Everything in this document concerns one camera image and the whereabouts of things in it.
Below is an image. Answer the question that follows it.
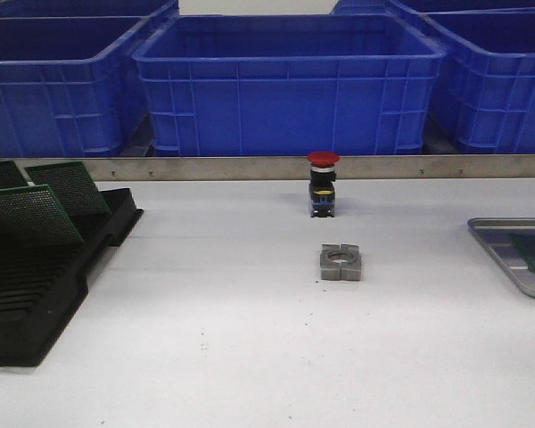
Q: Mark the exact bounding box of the green perforated circuit board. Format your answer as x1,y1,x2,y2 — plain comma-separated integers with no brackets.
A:
24,161,111,217
0,160,28,189
0,185,84,247

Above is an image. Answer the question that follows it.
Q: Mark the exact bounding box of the silver metal tray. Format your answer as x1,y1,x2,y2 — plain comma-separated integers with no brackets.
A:
467,218,535,299

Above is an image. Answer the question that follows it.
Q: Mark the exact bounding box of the black slotted board rack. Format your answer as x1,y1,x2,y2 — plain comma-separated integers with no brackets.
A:
0,144,145,368

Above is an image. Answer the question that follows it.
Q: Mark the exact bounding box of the red emergency stop button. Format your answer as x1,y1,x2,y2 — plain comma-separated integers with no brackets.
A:
307,151,340,218

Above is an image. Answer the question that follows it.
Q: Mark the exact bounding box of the grey metal slotted nut block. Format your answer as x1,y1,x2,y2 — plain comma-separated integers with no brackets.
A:
319,244,362,281

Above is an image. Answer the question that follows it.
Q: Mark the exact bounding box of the blue plastic crate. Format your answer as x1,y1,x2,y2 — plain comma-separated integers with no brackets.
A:
331,0,535,14
134,14,445,157
0,0,179,18
421,12,535,155
0,17,151,157

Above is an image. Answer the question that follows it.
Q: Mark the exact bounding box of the blue plastic crate rear right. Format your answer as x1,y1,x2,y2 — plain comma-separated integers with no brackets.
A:
331,0,535,14

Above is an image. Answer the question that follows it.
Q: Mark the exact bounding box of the blue plastic crate rear left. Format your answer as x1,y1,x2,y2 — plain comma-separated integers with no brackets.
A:
0,0,179,18

